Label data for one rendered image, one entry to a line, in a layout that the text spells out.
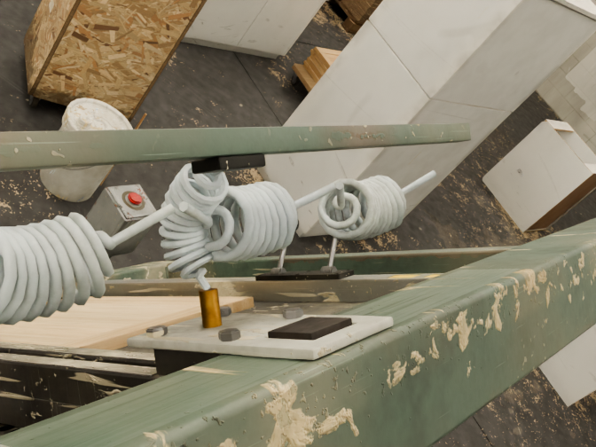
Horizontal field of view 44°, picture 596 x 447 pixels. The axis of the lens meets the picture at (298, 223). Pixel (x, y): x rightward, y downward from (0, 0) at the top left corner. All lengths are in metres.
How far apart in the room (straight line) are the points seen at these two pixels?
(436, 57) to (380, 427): 3.05
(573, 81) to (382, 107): 6.09
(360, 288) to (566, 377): 3.72
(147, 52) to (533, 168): 3.61
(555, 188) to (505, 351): 5.38
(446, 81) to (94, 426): 3.14
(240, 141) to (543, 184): 5.62
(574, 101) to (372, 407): 9.07
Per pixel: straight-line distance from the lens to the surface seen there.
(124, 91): 3.60
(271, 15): 5.04
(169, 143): 0.48
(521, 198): 6.18
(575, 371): 4.88
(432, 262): 1.46
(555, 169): 6.07
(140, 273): 1.90
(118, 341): 1.15
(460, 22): 3.47
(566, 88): 9.58
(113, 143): 0.46
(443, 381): 0.60
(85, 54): 3.45
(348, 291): 1.28
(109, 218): 2.01
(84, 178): 3.20
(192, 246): 0.58
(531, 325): 0.77
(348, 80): 3.78
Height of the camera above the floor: 2.21
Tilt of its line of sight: 33 degrees down
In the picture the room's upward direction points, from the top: 42 degrees clockwise
